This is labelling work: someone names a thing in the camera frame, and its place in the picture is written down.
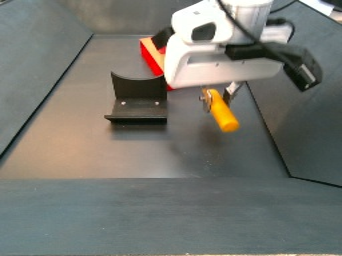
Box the red shape sorter block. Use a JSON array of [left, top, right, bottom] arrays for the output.
[[138, 35, 176, 92]]

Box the yellow oval peg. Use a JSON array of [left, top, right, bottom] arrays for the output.
[[208, 89, 239, 132]]

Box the black curved fixture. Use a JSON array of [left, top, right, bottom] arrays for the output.
[[104, 73, 166, 124]]

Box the black cable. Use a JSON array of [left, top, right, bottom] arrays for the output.
[[215, 0, 299, 64]]

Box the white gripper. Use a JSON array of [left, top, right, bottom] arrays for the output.
[[164, 0, 284, 112]]

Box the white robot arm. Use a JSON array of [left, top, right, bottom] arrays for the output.
[[164, 0, 289, 89]]

